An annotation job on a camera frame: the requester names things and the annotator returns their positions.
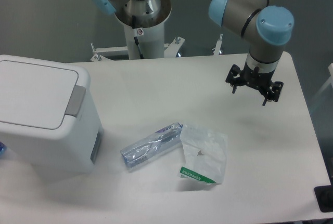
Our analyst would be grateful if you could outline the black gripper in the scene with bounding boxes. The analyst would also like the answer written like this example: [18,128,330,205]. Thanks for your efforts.
[225,60,284,106]

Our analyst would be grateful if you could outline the white push-lid trash can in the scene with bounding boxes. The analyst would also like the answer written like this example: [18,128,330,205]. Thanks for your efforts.
[1,55,103,173]

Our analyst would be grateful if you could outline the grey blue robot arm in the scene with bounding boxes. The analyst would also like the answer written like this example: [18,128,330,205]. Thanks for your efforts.
[92,0,294,102]

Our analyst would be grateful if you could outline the clear plastic bin at right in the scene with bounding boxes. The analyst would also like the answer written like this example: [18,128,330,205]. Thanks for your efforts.
[311,63,332,111]

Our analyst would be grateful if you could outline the white green plastic bag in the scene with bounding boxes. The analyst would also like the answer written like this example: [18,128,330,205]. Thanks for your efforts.
[178,124,228,185]

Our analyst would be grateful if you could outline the black device at edge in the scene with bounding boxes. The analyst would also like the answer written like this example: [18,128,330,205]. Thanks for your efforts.
[314,185,332,213]

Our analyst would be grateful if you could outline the clear blue plastic package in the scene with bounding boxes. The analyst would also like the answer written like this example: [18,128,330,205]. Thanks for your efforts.
[120,122,183,170]

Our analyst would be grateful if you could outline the blue white object at left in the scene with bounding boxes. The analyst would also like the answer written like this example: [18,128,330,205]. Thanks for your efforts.
[0,142,7,156]

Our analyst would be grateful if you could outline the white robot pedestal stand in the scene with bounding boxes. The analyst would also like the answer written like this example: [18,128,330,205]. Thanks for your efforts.
[90,0,224,62]

